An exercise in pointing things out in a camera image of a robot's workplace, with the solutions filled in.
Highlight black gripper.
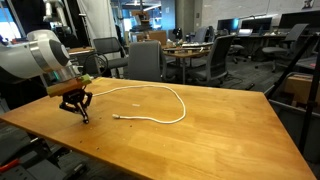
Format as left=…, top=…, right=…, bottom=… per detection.
left=59, top=88, right=94, bottom=125

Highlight white cord with black end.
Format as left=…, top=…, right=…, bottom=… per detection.
left=92, top=84, right=187, bottom=125

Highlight black mesh office chair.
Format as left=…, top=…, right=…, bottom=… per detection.
left=92, top=36, right=129, bottom=79

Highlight grey fabric office chair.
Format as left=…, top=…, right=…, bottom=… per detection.
left=127, top=39, right=168, bottom=83

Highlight white fabric curtain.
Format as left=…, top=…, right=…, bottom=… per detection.
left=77, top=0, right=118, bottom=43

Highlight wooden top desk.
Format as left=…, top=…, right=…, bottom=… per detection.
left=163, top=41, right=214, bottom=84

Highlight dark grey swivel chair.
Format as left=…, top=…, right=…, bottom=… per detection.
left=186, top=34, right=236, bottom=88

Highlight black computer monitor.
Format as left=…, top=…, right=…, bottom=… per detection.
left=278, top=10, right=320, bottom=29
left=240, top=16, right=273, bottom=33
left=217, top=18, right=240, bottom=33

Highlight open laptop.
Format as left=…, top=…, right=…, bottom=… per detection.
left=237, top=28, right=254, bottom=37

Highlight grey plastic bin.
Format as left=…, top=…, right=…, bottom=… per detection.
left=263, top=71, right=320, bottom=164

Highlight brown cardboard piece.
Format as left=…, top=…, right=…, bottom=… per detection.
left=283, top=73, right=320, bottom=104

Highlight black tripod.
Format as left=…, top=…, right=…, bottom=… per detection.
left=264, top=31, right=320, bottom=154

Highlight tan wrist camera block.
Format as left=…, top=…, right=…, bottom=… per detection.
left=45, top=73, right=93, bottom=98

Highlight black clamp orange handle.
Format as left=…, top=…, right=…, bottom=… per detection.
left=0, top=158, right=20, bottom=173

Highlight drone wall picture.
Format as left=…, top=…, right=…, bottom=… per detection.
left=301, top=0, right=316, bottom=10

